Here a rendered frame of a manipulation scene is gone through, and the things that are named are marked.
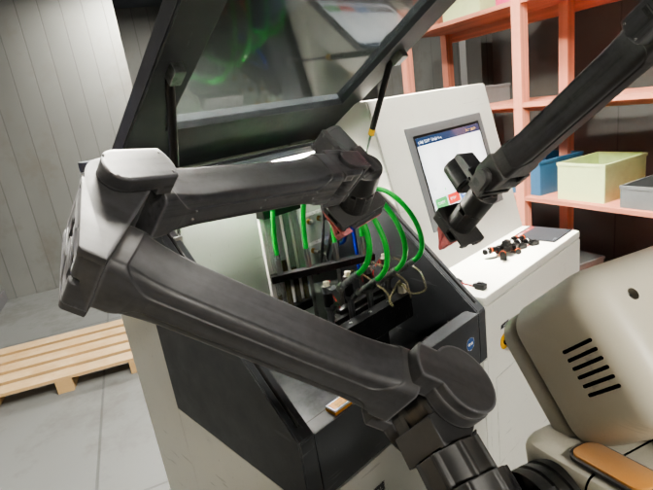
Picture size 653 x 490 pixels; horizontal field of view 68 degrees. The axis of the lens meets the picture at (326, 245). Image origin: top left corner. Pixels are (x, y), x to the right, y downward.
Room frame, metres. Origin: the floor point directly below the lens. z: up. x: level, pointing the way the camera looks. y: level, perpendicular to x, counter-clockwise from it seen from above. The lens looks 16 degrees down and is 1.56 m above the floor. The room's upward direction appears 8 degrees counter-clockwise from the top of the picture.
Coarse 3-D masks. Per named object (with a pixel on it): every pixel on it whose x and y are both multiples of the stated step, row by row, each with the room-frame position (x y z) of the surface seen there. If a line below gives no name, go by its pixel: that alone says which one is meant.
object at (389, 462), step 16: (480, 432) 1.20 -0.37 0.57; (384, 448) 0.93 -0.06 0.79; (368, 464) 0.89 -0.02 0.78; (384, 464) 0.92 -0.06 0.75; (400, 464) 0.96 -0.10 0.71; (352, 480) 0.86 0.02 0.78; (368, 480) 0.89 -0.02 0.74; (384, 480) 0.92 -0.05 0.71; (400, 480) 0.96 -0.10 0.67; (416, 480) 0.99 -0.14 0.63
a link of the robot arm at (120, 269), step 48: (96, 192) 0.41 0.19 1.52; (144, 192) 0.44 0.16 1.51; (96, 240) 0.37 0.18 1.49; (144, 240) 0.40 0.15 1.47; (96, 288) 0.37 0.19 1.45; (144, 288) 0.37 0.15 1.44; (192, 288) 0.39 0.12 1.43; (240, 288) 0.42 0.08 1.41; (192, 336) 0.39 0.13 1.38; (240, 336) 0.38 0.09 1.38; (288, 336) 0.39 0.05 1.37; (336, 336) 0.42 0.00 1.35; (336, 384) 0.40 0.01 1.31; (384, 384) 0.40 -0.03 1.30; (432, 384) 0.40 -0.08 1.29; (480, 384) 0.42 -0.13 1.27; (384, 432) 0.44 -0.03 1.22
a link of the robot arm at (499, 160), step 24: (648, 0) 0.63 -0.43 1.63; (624, 24) 0.65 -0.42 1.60; (648, 24) 0.62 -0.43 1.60; (624, 48) 0.68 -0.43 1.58; (648, 48) 0.64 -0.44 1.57; (600, 72) 0.71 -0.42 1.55; (624, 72) 0.68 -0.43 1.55; (576, 96) 0.74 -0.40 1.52; (600, 96) 0.71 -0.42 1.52; (552, 120) 0.78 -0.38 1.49; (576, 120) 0.75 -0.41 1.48; (504, 144) 0.86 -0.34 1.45; (528, 144) 0.82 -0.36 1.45; (552, 144) 0.79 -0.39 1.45; (504, 168) 0.85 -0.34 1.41; (528, 168) 0.85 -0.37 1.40
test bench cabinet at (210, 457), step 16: (192, 432) 1.16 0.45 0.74; (208, 432) 1.09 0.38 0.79; (192, 448) 1.19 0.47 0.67; (208, 448) 1.10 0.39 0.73; (224, 448) 1.03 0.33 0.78; (208, 464) 1.12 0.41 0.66; (224, 464) 1.04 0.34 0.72; (240, 464) 0.98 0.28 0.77; (208, 480) 1.15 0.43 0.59; (224, 480) 1.06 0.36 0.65; (240, 480) 0.99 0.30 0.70; (256, 480) 0.93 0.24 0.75
